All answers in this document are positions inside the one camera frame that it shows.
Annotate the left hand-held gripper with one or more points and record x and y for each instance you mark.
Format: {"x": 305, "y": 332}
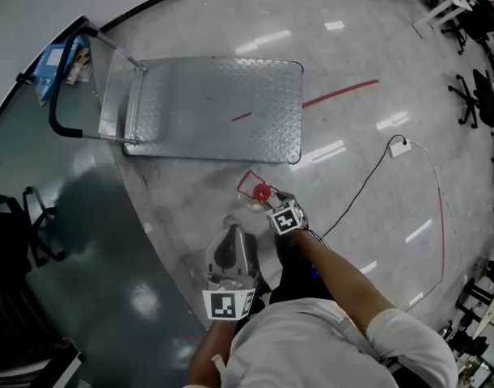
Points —
{"x": 229, "y": 285}

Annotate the person's dark trousers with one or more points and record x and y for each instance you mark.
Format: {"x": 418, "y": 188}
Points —
{"x": 289, "y": 269}

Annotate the brown cardboard pieces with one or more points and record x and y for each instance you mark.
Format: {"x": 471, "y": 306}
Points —
{"x": 78, "y": 65}

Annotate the long red floor tape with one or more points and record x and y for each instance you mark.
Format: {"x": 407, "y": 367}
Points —
{"x": 339, "y": 92}

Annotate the blue cardboard box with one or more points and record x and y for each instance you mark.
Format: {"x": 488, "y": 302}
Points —
{"x": 52, "y": 69}

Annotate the white power strip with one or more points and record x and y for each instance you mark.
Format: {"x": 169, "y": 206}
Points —
{"x": 400, "y": 147}

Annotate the clear water jug red cap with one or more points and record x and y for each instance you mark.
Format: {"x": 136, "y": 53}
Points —
{"x": 262, "y": 192}

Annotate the person's white shirt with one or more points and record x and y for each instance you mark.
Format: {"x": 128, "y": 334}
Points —
{"x": 331, "y": 346}

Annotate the short red tape strip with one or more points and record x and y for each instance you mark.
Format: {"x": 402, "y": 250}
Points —
{"x": 241, "y": 116}

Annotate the person's left forearm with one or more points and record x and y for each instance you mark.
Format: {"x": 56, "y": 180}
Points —
{"x": 208, "y": 354}

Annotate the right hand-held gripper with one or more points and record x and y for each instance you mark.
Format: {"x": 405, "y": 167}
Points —
{"x": 286, "y": 218}

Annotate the person's right forearm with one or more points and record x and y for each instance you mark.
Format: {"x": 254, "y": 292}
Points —
{"x": 331, "y": 273}

